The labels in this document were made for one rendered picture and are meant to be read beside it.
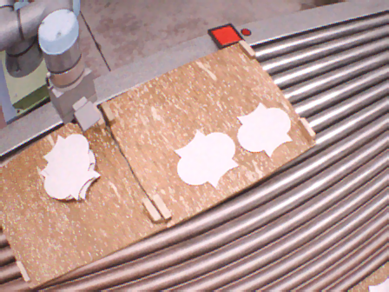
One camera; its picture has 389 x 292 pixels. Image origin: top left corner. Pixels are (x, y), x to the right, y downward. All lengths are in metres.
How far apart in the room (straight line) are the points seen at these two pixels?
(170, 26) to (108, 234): 1.68
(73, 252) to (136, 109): 0.40
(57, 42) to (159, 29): 1.89
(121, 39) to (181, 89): 1.37
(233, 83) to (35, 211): 0.60
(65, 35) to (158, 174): 0.53
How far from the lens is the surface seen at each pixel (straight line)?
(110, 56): 2.59
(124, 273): 1.15
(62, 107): 0.95
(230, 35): 1.44
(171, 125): 1.26
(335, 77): 1.43
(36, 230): 1.21
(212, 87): 1.32
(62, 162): 1.20
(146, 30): 2.67
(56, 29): 0.80
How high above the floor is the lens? 2.03
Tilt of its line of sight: 63 degrees down
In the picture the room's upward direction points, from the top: 1 degrees clockwise
